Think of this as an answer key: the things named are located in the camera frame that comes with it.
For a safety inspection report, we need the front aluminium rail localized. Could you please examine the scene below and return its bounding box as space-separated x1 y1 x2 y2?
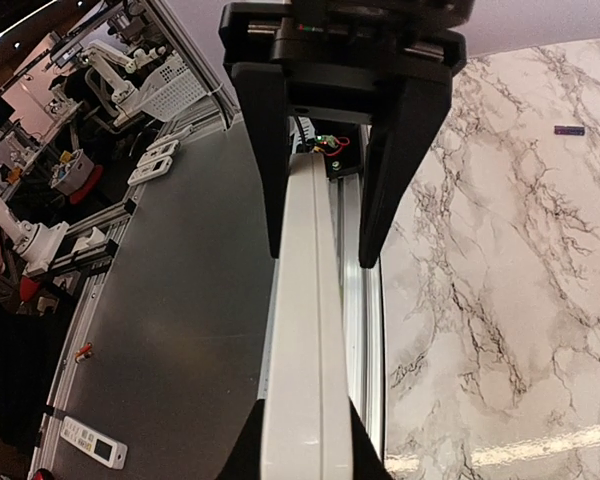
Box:
258 172 386 458

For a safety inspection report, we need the white remote control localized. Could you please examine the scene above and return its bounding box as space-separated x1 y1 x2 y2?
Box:
260 153 354 479

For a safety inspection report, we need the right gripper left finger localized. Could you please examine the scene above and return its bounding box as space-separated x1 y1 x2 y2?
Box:
231 62 288 258

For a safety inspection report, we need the white remote on steel table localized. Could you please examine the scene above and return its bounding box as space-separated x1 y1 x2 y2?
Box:
60 416 128 470

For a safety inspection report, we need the white perforated basket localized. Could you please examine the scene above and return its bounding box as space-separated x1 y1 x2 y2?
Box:
137 53 207 122

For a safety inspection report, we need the black battery right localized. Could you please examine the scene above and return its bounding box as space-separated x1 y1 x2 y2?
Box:
554 125 585 136

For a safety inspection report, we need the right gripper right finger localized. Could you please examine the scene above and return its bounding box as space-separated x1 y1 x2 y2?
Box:
358 77 452 269

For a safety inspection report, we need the white remote pair far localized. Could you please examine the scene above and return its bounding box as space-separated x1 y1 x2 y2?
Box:
127 140 180 187

